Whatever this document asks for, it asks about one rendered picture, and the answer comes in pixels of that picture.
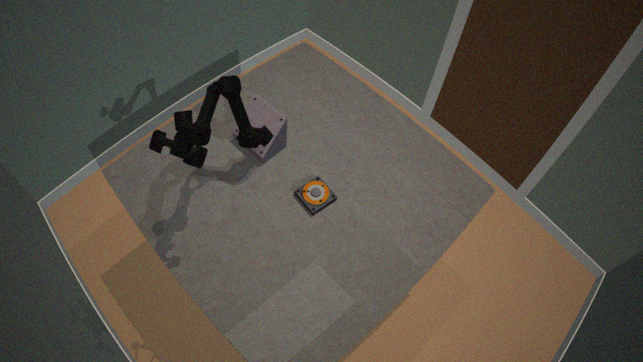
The orange round plate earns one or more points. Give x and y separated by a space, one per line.
315 200

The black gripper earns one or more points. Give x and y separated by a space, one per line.
179 147

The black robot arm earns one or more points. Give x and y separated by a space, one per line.
199 133

